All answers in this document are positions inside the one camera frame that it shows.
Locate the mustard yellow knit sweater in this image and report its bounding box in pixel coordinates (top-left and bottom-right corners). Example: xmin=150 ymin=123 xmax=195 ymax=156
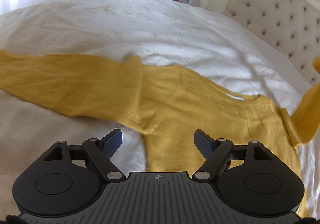
xmin=0 ymin=49 xmax=320 ymax=218

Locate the white embroidered bedspread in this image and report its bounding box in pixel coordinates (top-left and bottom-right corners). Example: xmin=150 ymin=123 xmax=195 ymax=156
xmin=1 ymin=0 xmax=310 ymax=217

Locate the cream tufted headboard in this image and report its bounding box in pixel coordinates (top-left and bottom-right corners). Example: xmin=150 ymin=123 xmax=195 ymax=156
xmin=200 ymin=0 xmax=319 ymax=85

